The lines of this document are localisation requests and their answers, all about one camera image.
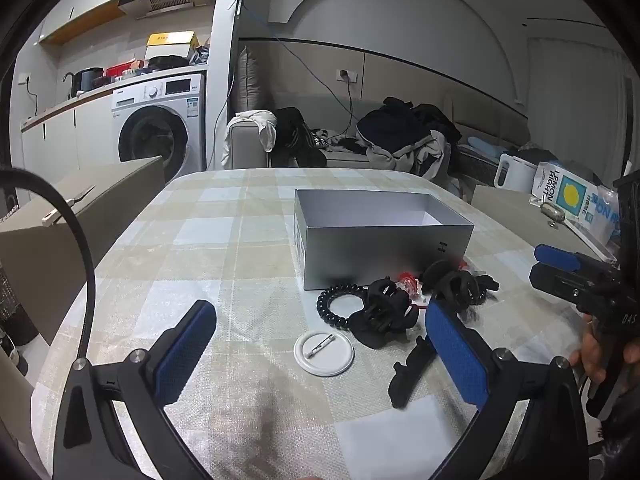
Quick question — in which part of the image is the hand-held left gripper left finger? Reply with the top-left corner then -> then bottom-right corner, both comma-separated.
52,300 -> 218,480

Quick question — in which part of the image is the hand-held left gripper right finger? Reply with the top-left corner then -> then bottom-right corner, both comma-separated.
425,298 -> 591,480

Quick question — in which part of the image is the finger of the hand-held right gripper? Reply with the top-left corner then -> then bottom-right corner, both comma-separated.
534,244 -> 582,272
529,263 -> 584,304

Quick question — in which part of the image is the black claw hair clip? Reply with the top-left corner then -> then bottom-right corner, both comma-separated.
421,260 -> 501,311
348,277 -> 421,350

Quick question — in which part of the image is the small red hair accessory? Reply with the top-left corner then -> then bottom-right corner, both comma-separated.
392,270 -> 428,308

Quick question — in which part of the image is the grey cardboard box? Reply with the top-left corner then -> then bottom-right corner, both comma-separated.
294,189 -> 475,292

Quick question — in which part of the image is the black spiral hair tie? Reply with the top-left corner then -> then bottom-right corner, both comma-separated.
316,284 -> 371,332

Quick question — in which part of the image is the person's right hand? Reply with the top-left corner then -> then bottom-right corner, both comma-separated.
570,312 -> 623,387

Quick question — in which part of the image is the small metal object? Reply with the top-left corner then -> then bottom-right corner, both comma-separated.
530,197 -> 566,231

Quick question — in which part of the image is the lemon drink carton box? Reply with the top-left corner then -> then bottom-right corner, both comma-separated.
530,161 -> 621,246

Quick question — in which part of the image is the beige side table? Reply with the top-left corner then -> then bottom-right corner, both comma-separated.
472,185 -> 618,266

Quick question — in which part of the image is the white round pin badge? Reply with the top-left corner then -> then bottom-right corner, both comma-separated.
293,331 -> 355,377

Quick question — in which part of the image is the beige box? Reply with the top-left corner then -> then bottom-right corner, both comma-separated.
0,156 -> 167,346

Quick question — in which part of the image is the pile of clothes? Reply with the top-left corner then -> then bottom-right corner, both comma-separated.
356,97 -> 463,181

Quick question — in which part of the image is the grey sofa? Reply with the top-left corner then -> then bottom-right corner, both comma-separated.
222,110 -> 531,181

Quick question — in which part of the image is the white garment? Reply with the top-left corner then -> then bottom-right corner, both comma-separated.
227,109 -> 277,152

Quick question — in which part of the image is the white washing machine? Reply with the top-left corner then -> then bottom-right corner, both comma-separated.
111,74 -> 207,181

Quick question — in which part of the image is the black garment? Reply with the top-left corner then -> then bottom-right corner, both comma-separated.
272,107 -> 328,168

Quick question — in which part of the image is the white kitchen counter cabinet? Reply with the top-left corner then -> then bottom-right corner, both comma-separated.
20,85 -> 121,176

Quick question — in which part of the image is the grey cushion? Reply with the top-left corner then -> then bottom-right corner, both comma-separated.
235,46 -> 273,116

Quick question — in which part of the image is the yellow and white box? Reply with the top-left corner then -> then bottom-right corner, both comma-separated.
145,31 -> 197,61

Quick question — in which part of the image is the thick black cable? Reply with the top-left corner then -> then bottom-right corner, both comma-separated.
0,169 -> 97,363

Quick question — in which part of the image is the black charger cable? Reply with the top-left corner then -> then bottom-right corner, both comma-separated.
320,77 -> 355,143

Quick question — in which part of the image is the wall cabinet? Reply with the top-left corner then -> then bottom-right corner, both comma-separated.
39,0 -> 126,47

